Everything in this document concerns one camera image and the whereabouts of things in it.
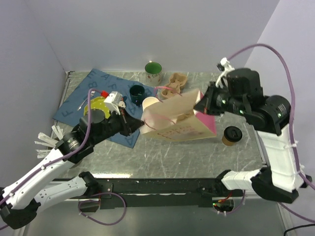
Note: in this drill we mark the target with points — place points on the brown paper coffee cup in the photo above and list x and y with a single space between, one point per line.
228 140

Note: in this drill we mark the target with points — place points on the stack of paper cups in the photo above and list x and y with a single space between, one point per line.
148 102

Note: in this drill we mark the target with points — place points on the white floral mug green inside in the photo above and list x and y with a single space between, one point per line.
153 71

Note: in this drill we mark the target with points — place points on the cream cakes paper bag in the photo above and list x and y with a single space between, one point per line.
159 126

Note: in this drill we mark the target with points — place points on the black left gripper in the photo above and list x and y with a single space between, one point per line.
129 123

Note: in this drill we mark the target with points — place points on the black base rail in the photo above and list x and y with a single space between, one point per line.
161 192

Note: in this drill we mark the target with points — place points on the silver fork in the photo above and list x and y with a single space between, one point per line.
91 95

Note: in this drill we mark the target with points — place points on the grey cup of straws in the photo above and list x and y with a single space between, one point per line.
48 142

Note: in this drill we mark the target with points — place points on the black cup lid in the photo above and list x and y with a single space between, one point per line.
233 131

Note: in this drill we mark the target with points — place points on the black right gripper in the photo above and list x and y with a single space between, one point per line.
204 103

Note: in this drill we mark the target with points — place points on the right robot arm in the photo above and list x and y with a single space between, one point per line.
282 176

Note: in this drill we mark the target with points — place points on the blue letter-print cloth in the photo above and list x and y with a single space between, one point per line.
77 91

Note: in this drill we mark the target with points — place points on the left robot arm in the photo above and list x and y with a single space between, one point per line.
23 200

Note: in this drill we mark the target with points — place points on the yellow-green dotted plate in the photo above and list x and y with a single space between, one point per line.
97 103

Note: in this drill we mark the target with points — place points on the dark green mug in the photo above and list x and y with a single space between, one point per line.
137 94

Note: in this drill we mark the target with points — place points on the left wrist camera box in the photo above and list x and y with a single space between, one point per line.
114 101

